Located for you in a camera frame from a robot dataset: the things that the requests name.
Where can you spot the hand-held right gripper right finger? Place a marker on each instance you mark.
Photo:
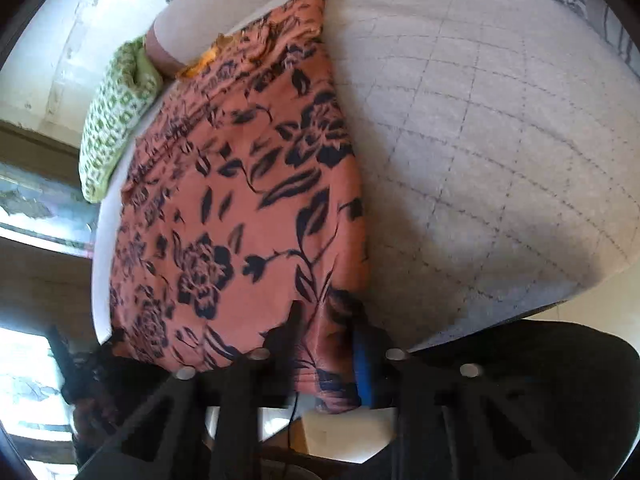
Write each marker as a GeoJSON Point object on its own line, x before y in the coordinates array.
{"type": "Point", "coordinates": [364, 365]}

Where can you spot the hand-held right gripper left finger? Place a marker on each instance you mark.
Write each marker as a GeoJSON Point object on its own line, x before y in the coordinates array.
{"type": "Point", "coordinates": [292, 325]}

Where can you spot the orange floral garment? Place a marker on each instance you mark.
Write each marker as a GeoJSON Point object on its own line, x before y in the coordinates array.
{"type": "Point", "coordinates": [240, 185]}

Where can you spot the window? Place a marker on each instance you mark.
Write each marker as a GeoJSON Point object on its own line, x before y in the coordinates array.
{"type": "Point", "coordinates": [30, 200]}

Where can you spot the dark cloth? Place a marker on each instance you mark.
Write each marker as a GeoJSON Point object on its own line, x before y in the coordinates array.
{"type": "Point", "coordinates": [560, 355]}

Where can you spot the green patterned pillow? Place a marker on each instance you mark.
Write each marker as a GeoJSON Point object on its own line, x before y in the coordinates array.
{"type": "Point", "coordinates": [115, 110]}

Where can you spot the pink bolster pillow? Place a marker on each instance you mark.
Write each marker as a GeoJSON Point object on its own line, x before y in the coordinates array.
{"type": "Point", "coordinates": [165, 45]}

